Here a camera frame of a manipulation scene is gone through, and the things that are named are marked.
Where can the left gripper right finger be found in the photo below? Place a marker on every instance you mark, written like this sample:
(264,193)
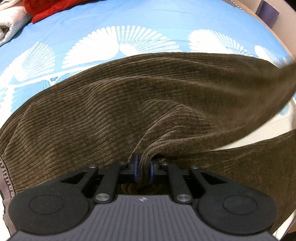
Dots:
(167,179)

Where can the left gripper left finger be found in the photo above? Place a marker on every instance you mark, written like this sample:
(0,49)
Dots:
(112,176)

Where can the brown corduroy pants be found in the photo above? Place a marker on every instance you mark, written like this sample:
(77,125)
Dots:
(183,108)

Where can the blue white patterned bedsheet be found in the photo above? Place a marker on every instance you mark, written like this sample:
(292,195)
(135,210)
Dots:
(62,45)

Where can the red folded blanket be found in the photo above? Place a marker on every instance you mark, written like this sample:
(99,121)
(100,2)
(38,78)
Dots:
(41,9)

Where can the cream folded quilt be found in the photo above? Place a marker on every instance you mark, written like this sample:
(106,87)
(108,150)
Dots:
(13,17)

